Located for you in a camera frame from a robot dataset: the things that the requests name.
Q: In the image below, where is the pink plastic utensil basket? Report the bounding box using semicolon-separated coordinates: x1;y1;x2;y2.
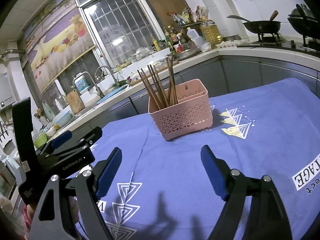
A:
148;79;213;141

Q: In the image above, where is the person's hand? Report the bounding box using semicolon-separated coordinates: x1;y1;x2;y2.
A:
23;197;79;230

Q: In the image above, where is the black wok with handle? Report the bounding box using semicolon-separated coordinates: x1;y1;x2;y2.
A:
227;10;281;34

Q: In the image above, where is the barred kitchen window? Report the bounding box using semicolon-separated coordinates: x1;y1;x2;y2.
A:
84;0;156;66

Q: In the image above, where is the white plastic jug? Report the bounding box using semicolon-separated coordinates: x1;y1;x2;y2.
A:
187;27;204;49

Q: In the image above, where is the gas stove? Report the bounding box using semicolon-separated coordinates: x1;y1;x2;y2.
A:
238;36;319;57

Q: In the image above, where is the wooden cutting board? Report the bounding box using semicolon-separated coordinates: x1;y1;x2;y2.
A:
66;89;85;115

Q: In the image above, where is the black lidded wok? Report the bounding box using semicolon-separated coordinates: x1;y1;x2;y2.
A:
287;4;319;40

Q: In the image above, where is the fruit pattern roller blind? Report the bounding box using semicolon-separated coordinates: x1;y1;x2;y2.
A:
24;0;95;92

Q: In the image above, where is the blue printed tablecloth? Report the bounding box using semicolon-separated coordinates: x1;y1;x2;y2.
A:
91;78;319;239

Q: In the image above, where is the chrome kitchen faucet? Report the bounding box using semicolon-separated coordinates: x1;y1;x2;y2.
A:
72;72;104;98

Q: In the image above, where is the egg tray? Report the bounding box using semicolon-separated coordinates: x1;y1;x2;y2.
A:
216;40;249;48

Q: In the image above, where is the yellow cooking oil bottle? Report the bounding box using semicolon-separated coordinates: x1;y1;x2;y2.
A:
200;20;222;46

